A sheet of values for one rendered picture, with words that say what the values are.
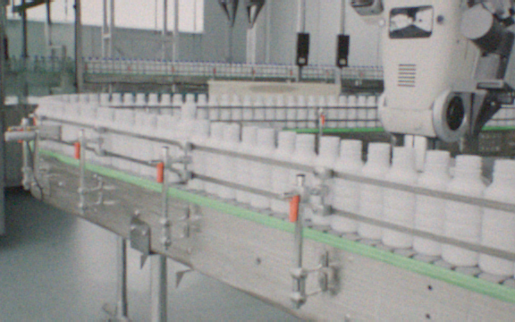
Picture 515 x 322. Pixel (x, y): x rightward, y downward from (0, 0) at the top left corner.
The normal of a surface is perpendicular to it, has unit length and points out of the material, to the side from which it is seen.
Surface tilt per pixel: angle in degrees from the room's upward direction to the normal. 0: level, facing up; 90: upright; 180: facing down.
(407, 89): 90
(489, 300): 90
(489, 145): 90
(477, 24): 70
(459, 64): 101
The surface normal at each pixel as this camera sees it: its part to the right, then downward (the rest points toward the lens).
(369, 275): -0.77, 0.07
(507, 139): 0.37, 0.14
